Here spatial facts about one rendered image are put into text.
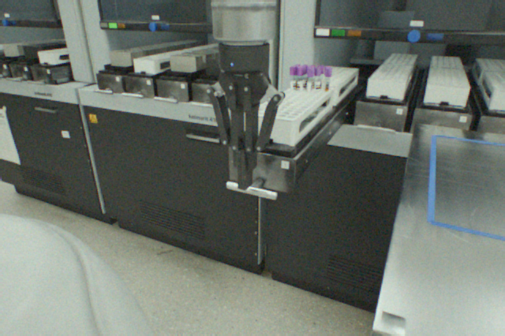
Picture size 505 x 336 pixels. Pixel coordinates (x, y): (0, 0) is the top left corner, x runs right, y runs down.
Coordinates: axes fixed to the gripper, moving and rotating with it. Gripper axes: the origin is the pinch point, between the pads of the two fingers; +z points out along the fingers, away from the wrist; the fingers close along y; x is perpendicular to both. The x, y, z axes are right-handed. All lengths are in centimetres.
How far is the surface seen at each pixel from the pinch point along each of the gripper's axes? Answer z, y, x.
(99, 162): 40, 101, -52
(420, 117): 2, -26, -52
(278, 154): -0.5, -3.3, -6.7
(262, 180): 5.0, -0.6, -6.0
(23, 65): -1, 139, -52
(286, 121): -6.1, -3.5, -9.6
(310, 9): -24, 9, -61
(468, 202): -1.8, -33.1, -0.1
